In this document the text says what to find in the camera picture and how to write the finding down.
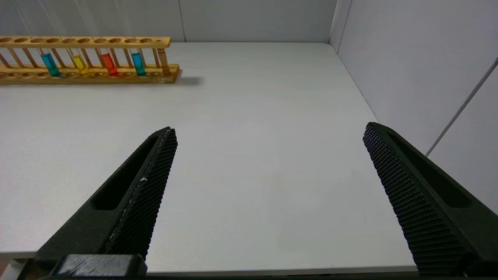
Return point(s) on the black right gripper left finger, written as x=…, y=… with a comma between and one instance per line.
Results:
x=140, y=202

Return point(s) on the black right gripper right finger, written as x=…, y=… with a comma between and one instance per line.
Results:
x=428, y=202

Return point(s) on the teal pigment test tube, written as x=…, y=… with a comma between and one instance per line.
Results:
x=138, y=64
x=50, y=66

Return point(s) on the red pigment test tube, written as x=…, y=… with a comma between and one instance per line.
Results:
x=109, y=65

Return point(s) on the yellow pigment test tube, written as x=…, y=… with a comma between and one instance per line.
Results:
x=79, y=64

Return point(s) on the wooden test tube rack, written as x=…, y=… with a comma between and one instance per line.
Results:
x=89, y=45

